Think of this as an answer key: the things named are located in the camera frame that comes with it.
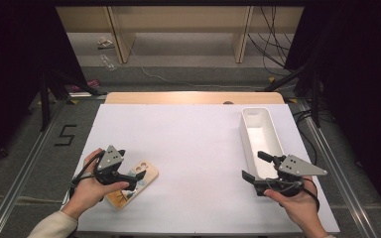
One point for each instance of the small white litter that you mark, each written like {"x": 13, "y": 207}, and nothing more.
{"x": 105, "y": 42}

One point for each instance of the black metal stand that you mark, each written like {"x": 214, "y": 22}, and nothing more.
{"x": 311, "y": 86}
{"x": 51, "y": 89}

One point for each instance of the dark curtain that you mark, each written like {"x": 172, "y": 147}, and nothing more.
{"x": 13, "y": 66}
{"x": 360, "y": 82}

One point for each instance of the pink item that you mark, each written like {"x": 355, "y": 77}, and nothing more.
{"x": 89, "y": 85}

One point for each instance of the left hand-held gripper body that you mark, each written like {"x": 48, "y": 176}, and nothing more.
{"x": 110, "y": 158}

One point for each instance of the white oblong plastic bin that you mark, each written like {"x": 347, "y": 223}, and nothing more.
{"x": 261, "y": 139}

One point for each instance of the white board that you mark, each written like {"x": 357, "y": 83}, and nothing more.
{"x": 191, "y": 158}

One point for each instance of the clear plastic bottle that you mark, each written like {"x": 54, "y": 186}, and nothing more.
{"x": 107, "y": 62}

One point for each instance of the person's left hand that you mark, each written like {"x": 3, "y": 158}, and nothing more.
{"x": 86, "y": 188}

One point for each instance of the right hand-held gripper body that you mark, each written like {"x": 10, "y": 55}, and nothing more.
{"x": 294, "y": 167}

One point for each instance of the wooden table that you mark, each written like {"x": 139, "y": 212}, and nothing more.
{"x": 178, "y": 97}

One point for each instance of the light wooden shelf unit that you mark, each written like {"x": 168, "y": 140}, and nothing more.
{"x": 185, "y": 20}

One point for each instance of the aluminium floor rail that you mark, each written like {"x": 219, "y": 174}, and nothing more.
{"x": 340, "y": 178}
{"x": 20, "y": 185}

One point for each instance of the person's right hand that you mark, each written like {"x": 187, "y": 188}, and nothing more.
{"x": 301, "y": 208}

